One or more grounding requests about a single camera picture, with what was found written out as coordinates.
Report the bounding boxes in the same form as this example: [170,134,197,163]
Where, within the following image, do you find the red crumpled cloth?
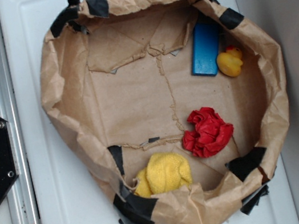
[182,107,234,158]

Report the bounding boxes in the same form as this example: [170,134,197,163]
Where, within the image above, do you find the blue rectangular block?
[192,23,219,77]

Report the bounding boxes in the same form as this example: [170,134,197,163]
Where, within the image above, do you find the yellow rubber duck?
[216,45,243,77]

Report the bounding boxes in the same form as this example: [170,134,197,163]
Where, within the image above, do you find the brown paper bag bin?
[41,0,289,224]

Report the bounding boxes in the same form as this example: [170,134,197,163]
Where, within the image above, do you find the yellow cloth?
[135,152,193,198]

